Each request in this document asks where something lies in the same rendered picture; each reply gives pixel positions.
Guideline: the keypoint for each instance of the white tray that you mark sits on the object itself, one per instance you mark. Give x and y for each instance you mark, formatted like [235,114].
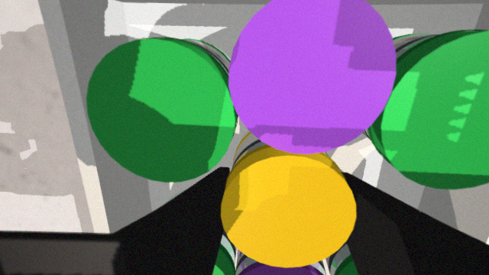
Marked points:
[81,32]

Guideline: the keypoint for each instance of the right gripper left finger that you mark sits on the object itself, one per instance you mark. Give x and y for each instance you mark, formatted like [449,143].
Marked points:
[182,237]

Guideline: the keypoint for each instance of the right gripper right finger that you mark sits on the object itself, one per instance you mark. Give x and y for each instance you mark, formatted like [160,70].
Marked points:
[391,237]

